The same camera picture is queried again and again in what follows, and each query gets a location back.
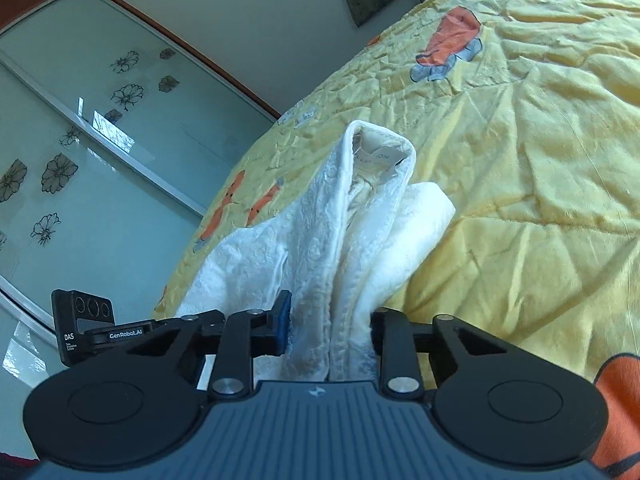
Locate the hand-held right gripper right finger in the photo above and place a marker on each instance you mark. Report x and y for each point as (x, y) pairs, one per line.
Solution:
(387, 325)

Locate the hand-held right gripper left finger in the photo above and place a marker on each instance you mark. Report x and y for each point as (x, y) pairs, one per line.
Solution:
(285, 320)

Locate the yellow quilt with orange print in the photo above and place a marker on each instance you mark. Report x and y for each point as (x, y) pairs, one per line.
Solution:
(525, 160)

